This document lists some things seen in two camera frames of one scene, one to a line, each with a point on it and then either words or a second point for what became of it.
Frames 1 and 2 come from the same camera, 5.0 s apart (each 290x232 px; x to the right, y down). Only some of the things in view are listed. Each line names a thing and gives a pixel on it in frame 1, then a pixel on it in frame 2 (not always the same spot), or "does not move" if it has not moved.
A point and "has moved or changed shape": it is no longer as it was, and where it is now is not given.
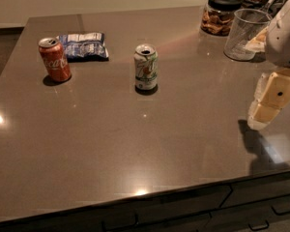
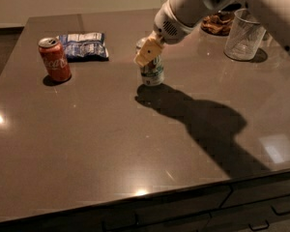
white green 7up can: [146, 63] has moved or changed shape
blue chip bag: [85, 47] does not move
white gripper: [284, 43] to [169, 30]
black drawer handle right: [284, 213] does not move
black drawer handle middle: [260, 228] does not move
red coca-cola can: [54, 58] does not move
